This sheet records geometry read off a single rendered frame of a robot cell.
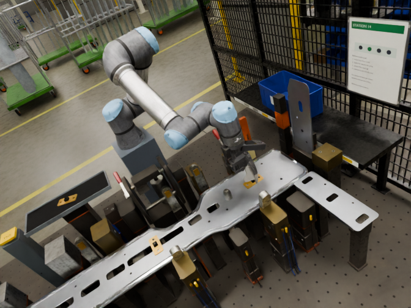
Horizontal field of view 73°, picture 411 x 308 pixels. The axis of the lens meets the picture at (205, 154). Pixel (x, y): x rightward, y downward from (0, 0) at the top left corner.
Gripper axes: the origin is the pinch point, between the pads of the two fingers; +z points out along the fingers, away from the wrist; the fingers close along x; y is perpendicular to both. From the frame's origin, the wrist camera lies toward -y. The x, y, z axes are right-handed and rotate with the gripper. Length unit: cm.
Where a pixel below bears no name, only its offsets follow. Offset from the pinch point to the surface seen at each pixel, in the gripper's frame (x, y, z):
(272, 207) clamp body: 19.1, 4.2, -0.6
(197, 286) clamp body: 23.1, 40.5, 5.0
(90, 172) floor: -245, 100, 103
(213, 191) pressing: -7.2, 15.6, 3.8
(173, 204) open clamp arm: -11.7, 32.8, 1.3
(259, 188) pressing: 5.0, 0.6, 4.2
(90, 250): -12, 69, -2
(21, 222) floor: -223, 187, 100
